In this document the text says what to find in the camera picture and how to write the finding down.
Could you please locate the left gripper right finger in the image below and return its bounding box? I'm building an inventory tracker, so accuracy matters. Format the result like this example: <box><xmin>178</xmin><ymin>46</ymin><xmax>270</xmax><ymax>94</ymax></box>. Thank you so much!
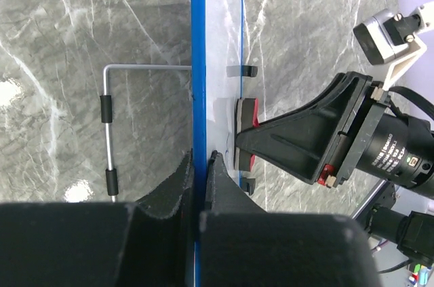
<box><xmin>199</xmin><ymin>151</ymin><xmax>380</xmax><ymax>286</ymax></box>

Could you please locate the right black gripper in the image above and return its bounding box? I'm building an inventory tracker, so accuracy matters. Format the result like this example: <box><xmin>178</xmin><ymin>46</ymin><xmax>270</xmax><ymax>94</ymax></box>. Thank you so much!
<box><xmin>235</xmin><ymin>71</ymin><xmax>387</xmax><ymax>187</ymax></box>

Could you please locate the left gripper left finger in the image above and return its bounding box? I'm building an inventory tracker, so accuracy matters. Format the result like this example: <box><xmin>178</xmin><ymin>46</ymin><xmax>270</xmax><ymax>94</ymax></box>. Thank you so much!
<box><xmin>1</xmin><ymin>154</ymin><xmax>194</xmax><ymax>286</ymax></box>

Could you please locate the red bone-shaped eraser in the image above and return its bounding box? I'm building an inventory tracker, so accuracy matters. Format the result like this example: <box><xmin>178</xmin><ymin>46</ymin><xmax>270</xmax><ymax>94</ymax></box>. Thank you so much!
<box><xmin>233</xmin><ymin>96</ymin><xmax>261</xmax><ymax>172</ymax></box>

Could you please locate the blue framed whiteboard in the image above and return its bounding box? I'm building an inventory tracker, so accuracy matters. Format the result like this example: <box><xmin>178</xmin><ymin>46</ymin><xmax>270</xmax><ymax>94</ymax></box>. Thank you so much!
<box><xmin>189</xmin><ymin>0</ymin><xmax>258</xmax><ymax>287</ymax></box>

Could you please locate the whiteboard wire stand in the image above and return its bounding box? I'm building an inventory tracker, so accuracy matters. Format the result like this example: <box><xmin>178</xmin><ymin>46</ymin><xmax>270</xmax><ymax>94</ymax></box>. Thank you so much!
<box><xmin>100</xmin><ymin>63</ymin><xmax>192</xmax><ymax>203</ymax></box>

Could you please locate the aluminium rail frame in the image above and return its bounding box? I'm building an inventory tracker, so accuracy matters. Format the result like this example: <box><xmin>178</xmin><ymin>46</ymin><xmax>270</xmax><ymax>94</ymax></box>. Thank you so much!
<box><xmin>350</xmin><ymin>181</ymin><xmax>396</xmax><ymax>225</ymax></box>

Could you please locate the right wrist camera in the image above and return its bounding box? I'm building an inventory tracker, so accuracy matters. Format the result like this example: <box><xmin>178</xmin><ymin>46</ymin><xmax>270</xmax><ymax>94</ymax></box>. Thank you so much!
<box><xmin>352</xmin><ymin>1</ymin><xmax>434</xmax><ymax>92</ymax></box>

